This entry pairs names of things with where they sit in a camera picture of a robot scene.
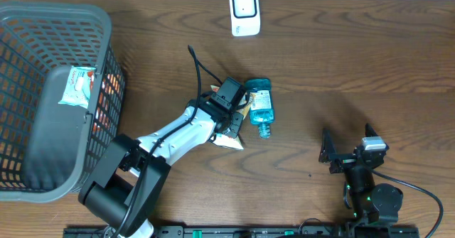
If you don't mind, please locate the black left camera cable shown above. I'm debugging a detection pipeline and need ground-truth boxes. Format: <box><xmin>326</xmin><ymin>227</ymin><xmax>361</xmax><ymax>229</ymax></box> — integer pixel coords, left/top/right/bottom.
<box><xmin>109</xmin><ymin>45</ymin><xmax>224</xmax><ymax>238</ymax></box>

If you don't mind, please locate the black camera cable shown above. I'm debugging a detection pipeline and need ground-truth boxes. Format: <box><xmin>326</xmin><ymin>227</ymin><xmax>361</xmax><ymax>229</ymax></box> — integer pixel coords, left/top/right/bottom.
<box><xmin>109</xmin><ymin>45</ymin><xmax>224</xmax><ymax>238</ymax></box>
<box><xmin>369</xmin><ymin>167</ymin><xmax>444</xmax><ymax>238</ymax></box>

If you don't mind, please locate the black right camera cable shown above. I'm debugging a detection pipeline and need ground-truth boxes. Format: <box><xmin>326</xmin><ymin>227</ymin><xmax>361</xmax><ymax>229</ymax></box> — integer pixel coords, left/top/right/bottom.
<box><xmin>369</xmin><ymin>167</ymin><xmax>444</xmax><ymax>238</ymax></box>

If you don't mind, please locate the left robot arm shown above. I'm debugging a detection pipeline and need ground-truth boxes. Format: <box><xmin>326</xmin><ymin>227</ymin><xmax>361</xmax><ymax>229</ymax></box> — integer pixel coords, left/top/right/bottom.
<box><xmin>78</xmin><ymin>92</ymin><xmax>250</xmax><ymax>237</ymax></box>

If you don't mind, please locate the yellow snack bag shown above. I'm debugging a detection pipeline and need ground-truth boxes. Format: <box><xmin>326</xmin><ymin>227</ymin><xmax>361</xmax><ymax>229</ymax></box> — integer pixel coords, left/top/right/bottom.
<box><xmin>209</xmin><ymin>92</ymin><xmax>253</xmax><ymax>151</ymax></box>

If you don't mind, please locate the grey plastic mesh basket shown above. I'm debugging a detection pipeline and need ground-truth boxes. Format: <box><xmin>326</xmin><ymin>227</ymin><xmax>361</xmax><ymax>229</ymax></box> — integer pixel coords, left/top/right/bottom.
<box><xmin>1</xmin><ymin>1</ymin><xmax>125</xmax><ymax>203</ymax></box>

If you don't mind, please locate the white barcode scanner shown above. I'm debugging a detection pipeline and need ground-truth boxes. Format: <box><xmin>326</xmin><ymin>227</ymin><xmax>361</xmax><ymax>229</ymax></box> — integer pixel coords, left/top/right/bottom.
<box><xmin>229</xmin><ymin>0</ymin><xmax>261</xmax><ymax>37</ymax></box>

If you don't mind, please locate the teal mouthwash bottle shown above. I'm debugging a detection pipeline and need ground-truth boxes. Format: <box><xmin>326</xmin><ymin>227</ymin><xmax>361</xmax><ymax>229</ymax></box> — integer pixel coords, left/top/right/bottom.
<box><xmin>245</xmin><ymin>78</ymin><xmax>275</xmax><ymax>139</ymax></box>

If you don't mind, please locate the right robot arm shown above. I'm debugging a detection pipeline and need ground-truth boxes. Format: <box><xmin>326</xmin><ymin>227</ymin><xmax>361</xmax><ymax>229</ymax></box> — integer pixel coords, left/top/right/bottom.
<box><xmin>318</xmin><ymin>124</ymin><xmax>403</xmax><ymax>237</ymax></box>

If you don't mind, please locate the light green wipes packet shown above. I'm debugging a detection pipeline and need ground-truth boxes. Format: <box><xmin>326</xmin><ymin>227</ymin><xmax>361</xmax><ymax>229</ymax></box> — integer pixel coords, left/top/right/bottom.
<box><xmin>58</xmin><ymin>66</ymin><xmax>96</xmax><ymax>109</ymax></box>

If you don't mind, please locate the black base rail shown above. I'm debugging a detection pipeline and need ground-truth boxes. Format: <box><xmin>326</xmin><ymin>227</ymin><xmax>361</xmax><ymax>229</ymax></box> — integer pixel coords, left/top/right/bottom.
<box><xmin>63</xmin><ymin>225</ymin><xmax>420</xmax><ymax>238</ymax></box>

